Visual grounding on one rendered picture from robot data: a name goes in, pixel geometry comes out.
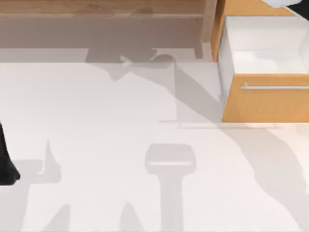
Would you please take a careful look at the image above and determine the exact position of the long metal drawer handle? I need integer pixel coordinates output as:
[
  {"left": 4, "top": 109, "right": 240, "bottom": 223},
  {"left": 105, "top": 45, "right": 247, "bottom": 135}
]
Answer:
[{"left": 240, "top": 82, "right": 309, "bottom": 91}]

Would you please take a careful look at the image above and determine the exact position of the pulled-out drawer grey inside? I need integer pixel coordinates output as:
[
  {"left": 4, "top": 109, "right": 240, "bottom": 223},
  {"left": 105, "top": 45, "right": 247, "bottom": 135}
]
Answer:
[{"left": 218, "top": 15, "right": 309, "bottom": 97}]

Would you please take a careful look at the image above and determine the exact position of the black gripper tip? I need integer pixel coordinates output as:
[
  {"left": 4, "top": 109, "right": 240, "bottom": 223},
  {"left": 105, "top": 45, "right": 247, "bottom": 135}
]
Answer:
[{"left": 0, "top": 123, "right": 21, "bottom": 186}]

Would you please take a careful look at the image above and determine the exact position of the light wooden cupboard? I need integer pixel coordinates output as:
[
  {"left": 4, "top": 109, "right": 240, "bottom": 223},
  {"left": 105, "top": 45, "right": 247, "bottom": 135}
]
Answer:
[{"left": 211, "top": 0, "right": 296, "bottom": 62}]

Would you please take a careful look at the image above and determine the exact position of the pale wooden drawer front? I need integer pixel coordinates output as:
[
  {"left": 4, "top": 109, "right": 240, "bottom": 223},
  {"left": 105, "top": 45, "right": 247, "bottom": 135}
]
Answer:
[{"left": 221, "top": 73, "right": 309, "bottom": 123}]

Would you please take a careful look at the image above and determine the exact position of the brown wooden shelf unit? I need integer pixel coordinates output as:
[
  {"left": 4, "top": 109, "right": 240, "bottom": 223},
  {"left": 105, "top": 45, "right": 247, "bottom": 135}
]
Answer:
[{"left": 0, "top": 0, "right": 218, "bottom": 59}]

